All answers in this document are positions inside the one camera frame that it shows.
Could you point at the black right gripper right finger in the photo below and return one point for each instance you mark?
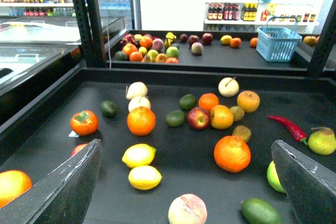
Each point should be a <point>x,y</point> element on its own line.
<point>309,185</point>

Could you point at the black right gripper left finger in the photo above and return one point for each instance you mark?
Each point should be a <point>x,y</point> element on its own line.
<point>63,196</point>

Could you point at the yellow lemon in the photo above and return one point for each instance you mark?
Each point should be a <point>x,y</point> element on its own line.
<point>138,155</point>
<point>144,177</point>

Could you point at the far black fruit shelf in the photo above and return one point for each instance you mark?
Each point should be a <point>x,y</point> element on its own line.
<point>219,58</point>

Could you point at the bright green apple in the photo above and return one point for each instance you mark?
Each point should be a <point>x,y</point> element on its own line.
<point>273,179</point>

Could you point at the yellow green pear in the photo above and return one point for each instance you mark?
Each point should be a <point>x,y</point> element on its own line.
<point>322,140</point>

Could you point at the orange mango far left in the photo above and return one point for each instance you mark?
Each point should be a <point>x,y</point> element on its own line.
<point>13,184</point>

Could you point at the red apple near left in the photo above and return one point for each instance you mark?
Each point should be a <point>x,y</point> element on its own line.
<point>78,148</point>

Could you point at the red apple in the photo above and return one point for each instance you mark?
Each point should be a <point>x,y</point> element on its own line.
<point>78,148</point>
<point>198,118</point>

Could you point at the red chili pepper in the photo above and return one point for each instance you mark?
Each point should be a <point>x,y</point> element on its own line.
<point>297,133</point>

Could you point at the green avocado near front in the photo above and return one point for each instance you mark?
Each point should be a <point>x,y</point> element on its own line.
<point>256,210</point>

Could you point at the orange persimmon green calyx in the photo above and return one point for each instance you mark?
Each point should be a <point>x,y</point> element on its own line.
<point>84,123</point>

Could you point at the large orange near right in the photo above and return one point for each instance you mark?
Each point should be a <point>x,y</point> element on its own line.
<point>232,154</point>

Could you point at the brown kiwi lower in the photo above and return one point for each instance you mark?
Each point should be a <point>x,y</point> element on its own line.
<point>243,132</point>

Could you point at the dark green avocado left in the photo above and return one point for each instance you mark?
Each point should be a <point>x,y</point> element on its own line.
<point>108,108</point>

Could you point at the green kiwi upper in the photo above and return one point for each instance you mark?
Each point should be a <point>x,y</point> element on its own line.
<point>238,113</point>

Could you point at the yellow orange apple right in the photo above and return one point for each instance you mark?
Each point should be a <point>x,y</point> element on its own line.
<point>249,101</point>

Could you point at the yellow orange apple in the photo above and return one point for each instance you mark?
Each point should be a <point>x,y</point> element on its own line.
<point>249,101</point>
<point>221,117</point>

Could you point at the orange center left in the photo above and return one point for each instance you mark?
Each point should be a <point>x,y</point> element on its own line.
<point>141,121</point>

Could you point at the yellow orange apple center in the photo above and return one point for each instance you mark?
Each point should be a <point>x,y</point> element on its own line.
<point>221,117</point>

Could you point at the white pear lower left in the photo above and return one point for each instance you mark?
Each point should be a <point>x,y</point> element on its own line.
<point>139,101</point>

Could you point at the pink white peach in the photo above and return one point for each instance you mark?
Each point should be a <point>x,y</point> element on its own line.
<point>187,208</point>

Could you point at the white pear upper left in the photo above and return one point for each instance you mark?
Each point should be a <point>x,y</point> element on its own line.
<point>136,89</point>

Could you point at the white pear with stem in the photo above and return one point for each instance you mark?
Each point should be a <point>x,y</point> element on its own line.
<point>228,87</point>

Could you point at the red apple center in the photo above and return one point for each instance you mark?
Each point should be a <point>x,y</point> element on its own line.
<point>198,118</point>

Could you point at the small orange tangerine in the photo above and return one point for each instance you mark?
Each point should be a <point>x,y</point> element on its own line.
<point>207,101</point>

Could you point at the green lime lower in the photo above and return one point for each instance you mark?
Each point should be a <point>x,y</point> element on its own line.
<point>175,118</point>

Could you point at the green lime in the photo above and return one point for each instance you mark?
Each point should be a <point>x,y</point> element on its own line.
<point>187,102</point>
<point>175,118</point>

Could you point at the small blue basket far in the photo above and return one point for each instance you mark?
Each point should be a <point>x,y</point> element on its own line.
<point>277,44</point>

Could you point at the green lime upper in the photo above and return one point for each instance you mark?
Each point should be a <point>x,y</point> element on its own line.
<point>187,102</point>

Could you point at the pile of far fruits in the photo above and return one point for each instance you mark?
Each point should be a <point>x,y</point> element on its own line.
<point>147,48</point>

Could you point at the black shelf post left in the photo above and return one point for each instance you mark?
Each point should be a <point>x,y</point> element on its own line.
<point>89,24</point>

